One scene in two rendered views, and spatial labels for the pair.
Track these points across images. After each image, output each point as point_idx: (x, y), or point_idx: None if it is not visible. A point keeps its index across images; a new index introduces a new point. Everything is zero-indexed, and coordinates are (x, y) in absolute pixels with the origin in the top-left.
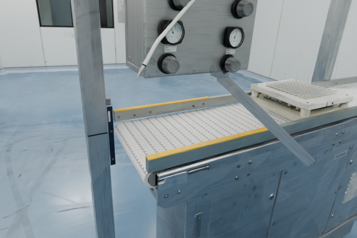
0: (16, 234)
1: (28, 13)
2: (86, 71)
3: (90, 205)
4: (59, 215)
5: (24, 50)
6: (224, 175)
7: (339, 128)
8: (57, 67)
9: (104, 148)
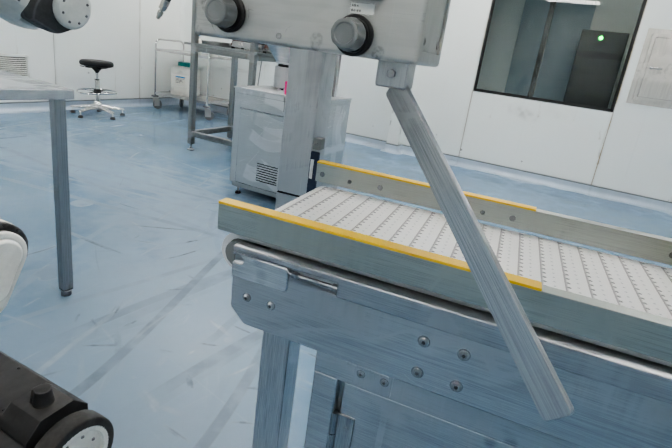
0: (249, 345)
1: (463, 67)
2: (294, 82)
3: None
4: (306, 359)
5: (437, 123)
6: (380, 338)
7: None
8: (476, 163)
9: None
